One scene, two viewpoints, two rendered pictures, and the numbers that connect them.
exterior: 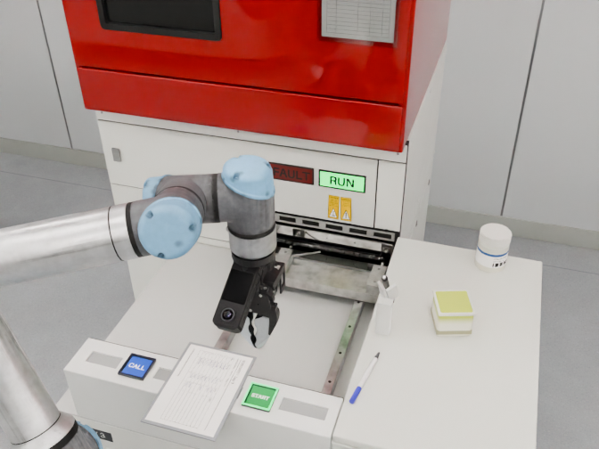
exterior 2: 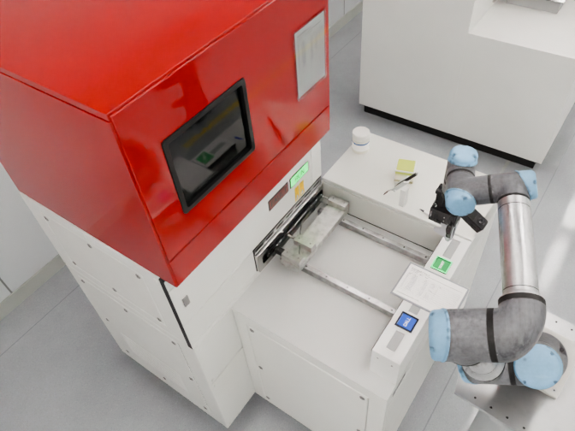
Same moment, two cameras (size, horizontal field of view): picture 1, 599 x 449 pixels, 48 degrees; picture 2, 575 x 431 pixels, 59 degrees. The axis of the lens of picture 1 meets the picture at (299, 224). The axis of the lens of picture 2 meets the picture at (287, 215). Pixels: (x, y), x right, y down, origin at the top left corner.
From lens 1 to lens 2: 158 cm
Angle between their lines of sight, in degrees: 51
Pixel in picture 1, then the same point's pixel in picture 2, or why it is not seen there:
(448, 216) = not seen: hidden behind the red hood
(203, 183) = (467, 174)
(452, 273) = (364, 165)
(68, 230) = (527, 222)
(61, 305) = not seen: outside the picture
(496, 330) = not seen: hidden behind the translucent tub
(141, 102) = (214, 239)
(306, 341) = (362, 254)
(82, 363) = (396, 353)
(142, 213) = (524, 189)
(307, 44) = (293, 109)
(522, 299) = (392, 146)
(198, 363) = (410, 290)
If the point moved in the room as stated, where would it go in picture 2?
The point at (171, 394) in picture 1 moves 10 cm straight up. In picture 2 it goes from (432, 305) to (437, 287)
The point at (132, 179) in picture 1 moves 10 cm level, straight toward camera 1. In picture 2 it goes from (197, 305) to (228, 304)
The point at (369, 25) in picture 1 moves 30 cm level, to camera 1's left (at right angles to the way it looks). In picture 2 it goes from (316, 73) to (288, 133)
